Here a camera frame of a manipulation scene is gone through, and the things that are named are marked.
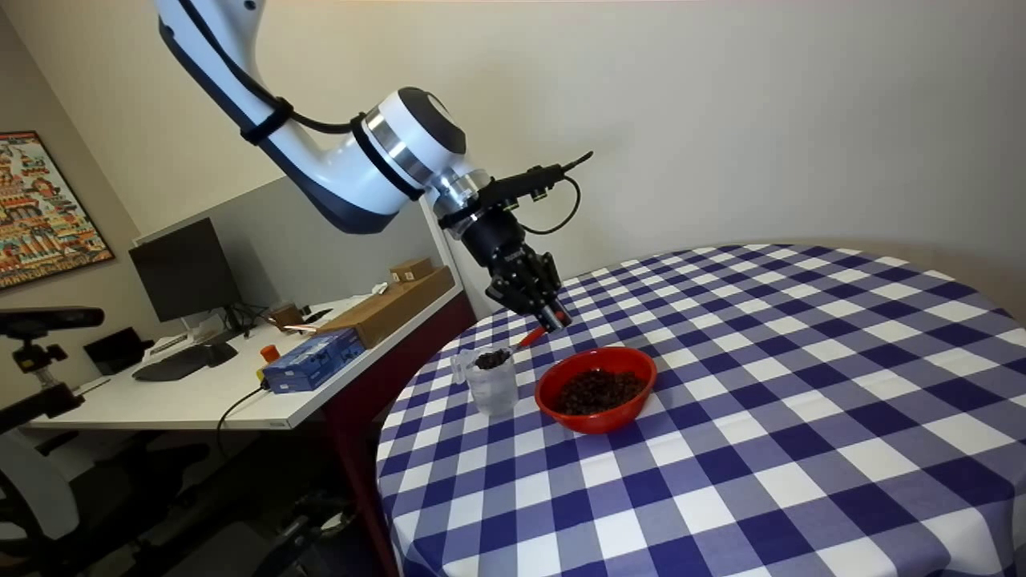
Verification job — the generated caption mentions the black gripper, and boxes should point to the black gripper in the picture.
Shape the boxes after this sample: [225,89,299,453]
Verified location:
[454,205,576,338]

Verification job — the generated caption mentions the spoon with orange handle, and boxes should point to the spoon with orange handle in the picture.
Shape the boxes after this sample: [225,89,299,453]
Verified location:
[471,324,551,372]

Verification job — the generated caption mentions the dark brown bowl contents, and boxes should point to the dark brown bowl contents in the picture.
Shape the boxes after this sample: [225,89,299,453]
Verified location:
[556,364,648,421]

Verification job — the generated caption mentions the red plastic bowl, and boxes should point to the red plastic bowl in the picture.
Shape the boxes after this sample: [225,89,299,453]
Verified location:
[532,343,659,441]

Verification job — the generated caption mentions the clear glass cup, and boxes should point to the clear glass cup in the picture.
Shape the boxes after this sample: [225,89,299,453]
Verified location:
[453,343,523,421]

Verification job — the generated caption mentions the long brown cardboard box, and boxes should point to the long brown cardboard box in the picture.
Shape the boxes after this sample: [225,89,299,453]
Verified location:
[317,256,459,350]

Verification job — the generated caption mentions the dark red desk cabinet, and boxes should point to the dark red desk cabinet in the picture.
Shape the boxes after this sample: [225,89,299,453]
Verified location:
[317,291,482,550]

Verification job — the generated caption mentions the blue box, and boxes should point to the blue box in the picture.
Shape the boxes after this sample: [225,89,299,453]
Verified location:
[260,330,368,394]

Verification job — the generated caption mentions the grey desk partition panel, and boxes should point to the grey desk partition panel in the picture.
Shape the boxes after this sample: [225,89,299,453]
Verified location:
[139,175,465,324]

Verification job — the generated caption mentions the blue white checked tablecloth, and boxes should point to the blue white checked tablecloth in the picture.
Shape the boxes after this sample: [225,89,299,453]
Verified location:
[373,241,1026,577]

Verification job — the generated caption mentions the black computer monitor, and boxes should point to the black computer monitor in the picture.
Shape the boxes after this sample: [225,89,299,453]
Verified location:
[129,215,250,346]

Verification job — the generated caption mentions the black keyboard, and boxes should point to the black keyboard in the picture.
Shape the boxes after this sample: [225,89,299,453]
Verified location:
[130,339,239,384]

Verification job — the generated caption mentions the white desk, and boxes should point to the white desk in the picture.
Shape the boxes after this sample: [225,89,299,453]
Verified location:
[30,281,465,436]

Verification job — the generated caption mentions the small black desk device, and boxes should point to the small black desk device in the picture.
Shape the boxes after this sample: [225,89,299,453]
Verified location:
[84,326,152,379]

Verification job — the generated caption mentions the black grey office chair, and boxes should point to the black grey office chair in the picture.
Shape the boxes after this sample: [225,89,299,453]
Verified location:
[0,381,219,577]

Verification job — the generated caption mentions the black desk cable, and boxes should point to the black desk cable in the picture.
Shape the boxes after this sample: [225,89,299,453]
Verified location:
[214,381,268,436]

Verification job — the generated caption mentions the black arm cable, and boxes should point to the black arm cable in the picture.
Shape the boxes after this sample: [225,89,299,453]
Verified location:
[173,0,373,148]

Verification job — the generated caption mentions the black camera on stand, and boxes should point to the black camera on stand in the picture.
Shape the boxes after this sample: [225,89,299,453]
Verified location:
[0,304,110,379]

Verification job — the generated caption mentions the framed colourful wall picture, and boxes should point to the framed colourful wall picture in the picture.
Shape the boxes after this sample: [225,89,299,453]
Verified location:
[0,129,120,296]

